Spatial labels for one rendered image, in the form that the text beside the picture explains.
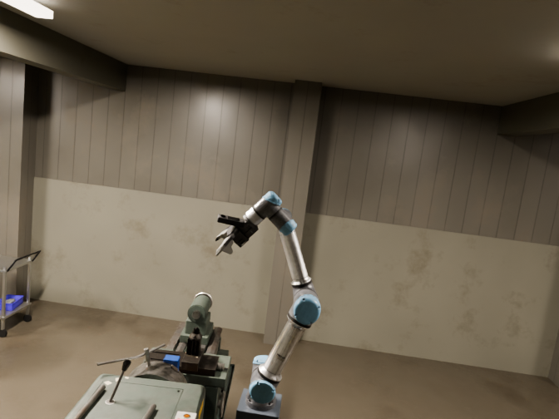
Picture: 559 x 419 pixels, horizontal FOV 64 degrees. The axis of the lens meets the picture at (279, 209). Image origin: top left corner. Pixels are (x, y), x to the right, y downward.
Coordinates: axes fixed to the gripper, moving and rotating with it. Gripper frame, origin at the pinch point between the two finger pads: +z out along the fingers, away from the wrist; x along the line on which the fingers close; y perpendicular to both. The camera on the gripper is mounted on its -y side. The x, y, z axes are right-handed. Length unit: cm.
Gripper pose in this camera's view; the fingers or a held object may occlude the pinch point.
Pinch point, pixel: (214, 247)
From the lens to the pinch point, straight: 196.6
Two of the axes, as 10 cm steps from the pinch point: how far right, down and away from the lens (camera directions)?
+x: -1.5, -3.6, 9.2
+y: 6.6, 6.5, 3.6
